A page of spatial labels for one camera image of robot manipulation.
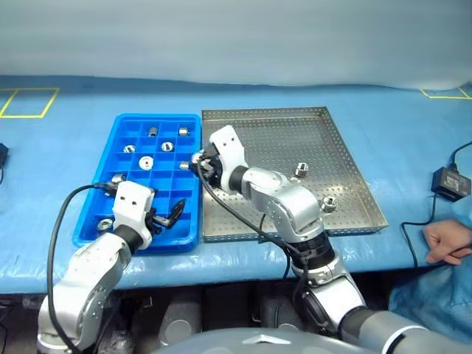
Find black power adapter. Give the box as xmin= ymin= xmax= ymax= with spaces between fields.
xmin=431 ymin=167 xmax=472 ymax=202

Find black adapter cable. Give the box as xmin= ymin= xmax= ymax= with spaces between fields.
xmin=450 ymin=140 xmax=472 ymax=170
xmin=400 ymin=195 xmax=438 ymax=268

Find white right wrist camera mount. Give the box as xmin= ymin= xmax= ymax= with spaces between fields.
xmin=209 ymin=125 xmax=247 ymax=193

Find person's bare hand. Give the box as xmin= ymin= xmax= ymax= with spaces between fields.
xmin=423 ymin=218 xmax=472 ymax=266

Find perforated metal tray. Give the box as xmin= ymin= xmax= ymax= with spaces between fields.
xmin=201 ymin=105 xmax=389 ymax=243

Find person's blue gown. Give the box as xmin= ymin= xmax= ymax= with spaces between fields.
xmin=389 ymin=193 xmax=472 ymax=342

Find grey rounded shape under table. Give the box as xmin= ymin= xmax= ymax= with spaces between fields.
xmin=161 ymin=297 xmax=203 ymax=347
xmin=260 ymin=297 xmax=304 ymax=333

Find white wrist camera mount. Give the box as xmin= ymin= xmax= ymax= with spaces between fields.
xmin=111 ymin=180 xmax=156 ymax=249
xmin=209 ymin=125 xmax=247 ymax=193

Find grey robot torso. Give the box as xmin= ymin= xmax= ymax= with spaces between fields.
xmin=153 ymin=327 xmax=369 ymax=354

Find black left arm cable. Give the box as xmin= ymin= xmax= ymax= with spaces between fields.
xmin=47 ymin=181 xmax=114 ymax=353

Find blue compartment tray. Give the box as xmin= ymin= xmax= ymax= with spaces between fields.
xmin=72 ymin=113 xmax=203 ymax=254

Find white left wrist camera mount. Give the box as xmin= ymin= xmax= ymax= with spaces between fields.
xmin=111 ymin=180 xmax=156 ymax=249

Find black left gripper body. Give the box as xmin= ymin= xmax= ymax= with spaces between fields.
xmin=145 ymin=206 xmax=169 ymax=235

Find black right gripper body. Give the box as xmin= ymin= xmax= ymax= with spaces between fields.
xmin=202 ymin=142 xmax=226 ymax=187

